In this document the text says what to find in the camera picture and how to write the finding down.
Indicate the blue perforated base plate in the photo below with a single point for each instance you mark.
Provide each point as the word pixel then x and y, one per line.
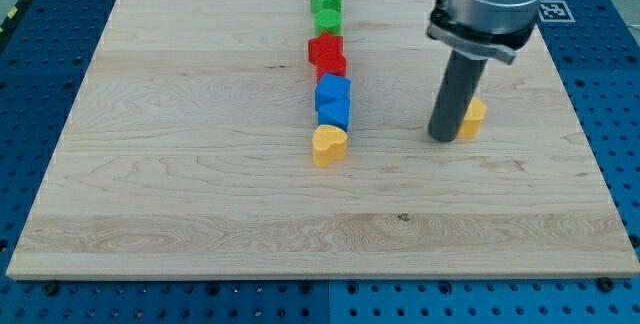
pixel 43 64

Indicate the light wooden board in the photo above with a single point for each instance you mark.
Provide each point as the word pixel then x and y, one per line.
pixel 187 156

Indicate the yellow block behind rod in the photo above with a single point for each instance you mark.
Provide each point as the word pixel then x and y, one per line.
pixel 473 119

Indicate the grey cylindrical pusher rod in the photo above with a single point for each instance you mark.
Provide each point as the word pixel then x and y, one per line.
pixel 458 86

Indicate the blue triangular block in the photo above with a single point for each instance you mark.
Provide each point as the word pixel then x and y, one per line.
pixel 335 113

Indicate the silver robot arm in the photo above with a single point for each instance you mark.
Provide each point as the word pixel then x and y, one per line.
pixel 483 29

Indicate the white fiducial marker tag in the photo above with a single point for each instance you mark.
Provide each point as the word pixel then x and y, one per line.
pixel 555 11

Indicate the red star block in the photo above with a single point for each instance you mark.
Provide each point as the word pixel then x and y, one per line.
pixel 323 43

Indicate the red hexagon block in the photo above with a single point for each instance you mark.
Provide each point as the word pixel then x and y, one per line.
pixel 330 63

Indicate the green cylinder block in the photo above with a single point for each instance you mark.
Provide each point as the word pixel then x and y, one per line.
pixel 327 20

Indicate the blue cube block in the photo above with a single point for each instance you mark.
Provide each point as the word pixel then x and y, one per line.
pixel 331 88

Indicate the yellow heart block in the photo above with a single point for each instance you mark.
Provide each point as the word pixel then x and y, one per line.
pixel 329 144

